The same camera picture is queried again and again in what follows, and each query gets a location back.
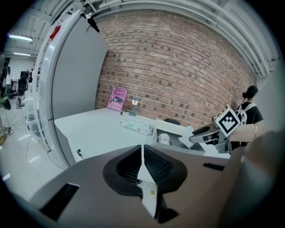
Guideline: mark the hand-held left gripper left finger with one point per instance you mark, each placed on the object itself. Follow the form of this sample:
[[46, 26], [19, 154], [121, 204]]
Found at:
[[93, 178]]

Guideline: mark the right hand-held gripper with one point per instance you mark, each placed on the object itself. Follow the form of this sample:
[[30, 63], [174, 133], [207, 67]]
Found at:
[[228, 121]]

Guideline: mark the black chair back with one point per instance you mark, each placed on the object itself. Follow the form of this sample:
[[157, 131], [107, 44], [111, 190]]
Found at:
[[172, 121]]

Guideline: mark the floor power strip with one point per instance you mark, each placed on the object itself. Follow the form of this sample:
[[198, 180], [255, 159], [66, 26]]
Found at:
[[9, 131]]

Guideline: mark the small teal lantern lamp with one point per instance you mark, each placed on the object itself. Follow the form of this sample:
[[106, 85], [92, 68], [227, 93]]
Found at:
[[134, 107]]

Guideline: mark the pink book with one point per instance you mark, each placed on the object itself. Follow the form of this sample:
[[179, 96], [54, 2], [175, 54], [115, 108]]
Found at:
[[117, 99]]

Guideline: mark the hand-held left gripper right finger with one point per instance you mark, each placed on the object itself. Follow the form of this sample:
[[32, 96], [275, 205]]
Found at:
[[196, 184]]

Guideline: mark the clear plastic storage bin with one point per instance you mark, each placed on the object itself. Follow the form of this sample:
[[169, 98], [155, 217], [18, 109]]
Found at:
[[33, 128]]

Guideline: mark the white jar with pink label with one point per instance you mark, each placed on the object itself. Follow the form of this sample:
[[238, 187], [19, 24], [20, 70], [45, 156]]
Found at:
[[164, 138]]

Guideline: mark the person's right forearm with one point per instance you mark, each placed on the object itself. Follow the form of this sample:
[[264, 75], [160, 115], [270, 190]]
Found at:
[[243, 132]]

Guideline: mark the long ceiling light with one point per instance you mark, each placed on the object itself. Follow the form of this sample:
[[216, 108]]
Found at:
[[21, 54], [20, 37]]

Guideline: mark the white wet wipes packet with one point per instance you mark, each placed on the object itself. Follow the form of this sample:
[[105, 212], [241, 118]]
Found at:
[[138, 127]]

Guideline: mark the white cardboard box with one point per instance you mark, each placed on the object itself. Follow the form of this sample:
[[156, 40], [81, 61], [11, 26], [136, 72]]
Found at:
[[171, 128]]

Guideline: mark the white patterned chest harness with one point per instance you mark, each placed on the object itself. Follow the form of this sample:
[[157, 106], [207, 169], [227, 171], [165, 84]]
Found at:
[[243, 114]]

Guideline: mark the grey partition panel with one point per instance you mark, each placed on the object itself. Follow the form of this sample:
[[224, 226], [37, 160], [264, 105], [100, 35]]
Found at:
[[78, 78]]

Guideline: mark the red cloth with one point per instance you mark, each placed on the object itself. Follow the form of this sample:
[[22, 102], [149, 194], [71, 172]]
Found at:
[[55, 33]]

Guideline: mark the person's torso in black shirt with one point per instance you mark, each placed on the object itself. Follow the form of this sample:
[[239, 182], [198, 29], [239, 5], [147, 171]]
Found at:
[[255, 114]]

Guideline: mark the white partition frame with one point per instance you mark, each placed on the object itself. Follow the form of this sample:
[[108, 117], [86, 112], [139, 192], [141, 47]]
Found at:
[[47, 66]]

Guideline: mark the black cloth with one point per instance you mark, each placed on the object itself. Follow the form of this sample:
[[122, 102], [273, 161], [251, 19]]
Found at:
[[93, 23]]

